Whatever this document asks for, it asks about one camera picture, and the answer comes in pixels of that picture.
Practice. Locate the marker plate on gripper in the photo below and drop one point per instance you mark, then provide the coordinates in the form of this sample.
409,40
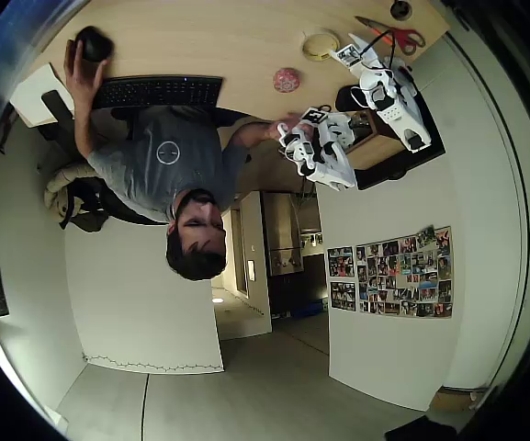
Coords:
348,54

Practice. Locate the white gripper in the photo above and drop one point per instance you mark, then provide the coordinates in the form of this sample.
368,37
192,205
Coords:
348,57

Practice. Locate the yellowish roll of tape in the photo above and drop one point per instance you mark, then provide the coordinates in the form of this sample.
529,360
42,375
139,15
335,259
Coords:
319,56

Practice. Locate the person's right hand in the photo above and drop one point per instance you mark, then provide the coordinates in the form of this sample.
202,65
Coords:
285,125

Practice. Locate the beige puffy jacket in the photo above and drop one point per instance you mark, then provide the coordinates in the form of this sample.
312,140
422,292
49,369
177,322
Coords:
69,181

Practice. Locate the person's left forearm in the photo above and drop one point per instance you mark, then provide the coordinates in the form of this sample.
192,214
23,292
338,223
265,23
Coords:
85,126

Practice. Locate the white leader arm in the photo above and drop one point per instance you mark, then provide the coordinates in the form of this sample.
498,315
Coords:
324,156

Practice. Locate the person's right forearm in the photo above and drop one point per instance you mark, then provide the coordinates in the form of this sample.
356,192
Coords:
251,133

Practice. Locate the white follower robot arm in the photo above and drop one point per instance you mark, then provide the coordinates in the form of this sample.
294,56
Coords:
402,119

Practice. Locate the blue crate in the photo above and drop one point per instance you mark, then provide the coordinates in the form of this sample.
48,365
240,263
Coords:
309,308

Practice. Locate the black computer mouse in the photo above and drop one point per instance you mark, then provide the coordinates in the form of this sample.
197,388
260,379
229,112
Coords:
97,43

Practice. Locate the black white marker tag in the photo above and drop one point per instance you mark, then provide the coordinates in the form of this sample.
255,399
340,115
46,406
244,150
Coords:
316,115

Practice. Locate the pink round object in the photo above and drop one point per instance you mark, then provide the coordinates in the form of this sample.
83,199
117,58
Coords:
286,80

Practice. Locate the large photo collage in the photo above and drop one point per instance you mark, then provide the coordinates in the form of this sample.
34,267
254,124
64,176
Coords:
404,271

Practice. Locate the small photo collage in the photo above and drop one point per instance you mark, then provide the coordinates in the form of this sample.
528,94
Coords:
340,262
343,296

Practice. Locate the black round desk grommet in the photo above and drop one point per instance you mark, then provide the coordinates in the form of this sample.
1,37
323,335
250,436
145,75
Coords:
401,9

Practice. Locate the cardboard box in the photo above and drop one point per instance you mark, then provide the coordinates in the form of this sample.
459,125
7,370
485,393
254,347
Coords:
450,399

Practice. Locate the person's left hand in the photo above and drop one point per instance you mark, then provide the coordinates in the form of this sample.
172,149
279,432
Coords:
81,78

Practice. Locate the stainless steel fridge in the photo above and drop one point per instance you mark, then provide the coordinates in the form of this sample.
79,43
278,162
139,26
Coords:
283,239

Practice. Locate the black jacket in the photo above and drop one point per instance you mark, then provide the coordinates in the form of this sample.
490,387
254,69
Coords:
91,216

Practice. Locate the brown wooden board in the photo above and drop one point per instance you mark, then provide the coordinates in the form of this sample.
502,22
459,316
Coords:
379,140

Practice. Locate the white paper pad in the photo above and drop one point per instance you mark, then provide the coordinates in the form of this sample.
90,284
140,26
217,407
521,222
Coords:
30,98

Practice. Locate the man in grey t-shirt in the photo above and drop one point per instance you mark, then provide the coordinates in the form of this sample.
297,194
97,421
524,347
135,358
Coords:
168,138

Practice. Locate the black keyboard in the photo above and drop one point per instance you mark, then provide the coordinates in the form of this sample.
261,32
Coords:
154,92

